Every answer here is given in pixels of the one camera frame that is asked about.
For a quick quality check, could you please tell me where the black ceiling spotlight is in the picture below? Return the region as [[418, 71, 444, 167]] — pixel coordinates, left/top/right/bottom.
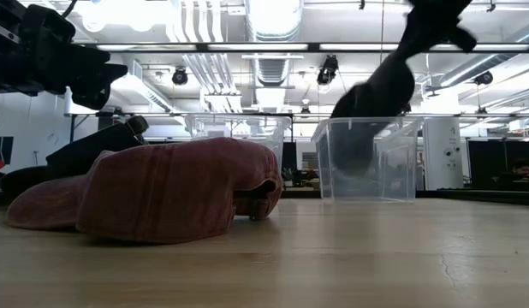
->
[[171, 66, 189, 86], [473, 70, 495, 86], [316, 54, 340, 86]]

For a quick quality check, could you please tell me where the white cylindrical pillar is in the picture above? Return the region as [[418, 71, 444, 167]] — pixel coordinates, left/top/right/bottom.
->
[[422, 115, 463, 192]]

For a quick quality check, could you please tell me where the silver ceiling air duct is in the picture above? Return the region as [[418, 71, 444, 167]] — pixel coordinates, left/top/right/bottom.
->
[[245, 0, 305, 86]]

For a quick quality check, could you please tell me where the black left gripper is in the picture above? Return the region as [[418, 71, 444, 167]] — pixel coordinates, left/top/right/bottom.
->
[[15, 3, 129, 111]]

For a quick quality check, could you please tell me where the black cap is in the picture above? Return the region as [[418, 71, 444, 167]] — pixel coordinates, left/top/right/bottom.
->
[[0, 115, 150, 202], [330, 50, 416, 175]]

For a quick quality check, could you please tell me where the faded red cap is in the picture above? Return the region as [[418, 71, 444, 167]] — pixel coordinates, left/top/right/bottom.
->
[[5, 136, 285, 246]]

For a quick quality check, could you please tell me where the person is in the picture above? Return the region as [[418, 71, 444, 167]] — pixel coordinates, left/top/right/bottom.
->
[[499, 157, 529, 192]]

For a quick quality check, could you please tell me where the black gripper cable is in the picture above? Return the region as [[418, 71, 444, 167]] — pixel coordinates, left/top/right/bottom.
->
[[61, 0, 79, 19]]

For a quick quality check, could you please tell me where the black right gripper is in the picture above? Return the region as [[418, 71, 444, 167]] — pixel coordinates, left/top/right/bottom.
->
[[395, 0, 478, 62]]

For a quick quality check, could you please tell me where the dark wall monitor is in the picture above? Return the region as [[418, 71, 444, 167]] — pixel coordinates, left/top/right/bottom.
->
[[0, 135, 15, 173]]

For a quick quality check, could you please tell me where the small potted plant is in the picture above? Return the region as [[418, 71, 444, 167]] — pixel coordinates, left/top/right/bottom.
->
[[282, 167, 300, 187]]

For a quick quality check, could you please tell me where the clear plastic bin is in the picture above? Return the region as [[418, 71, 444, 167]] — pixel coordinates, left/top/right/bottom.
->
[[183, 113, 292, 172], [311, 115, 424, 203]]

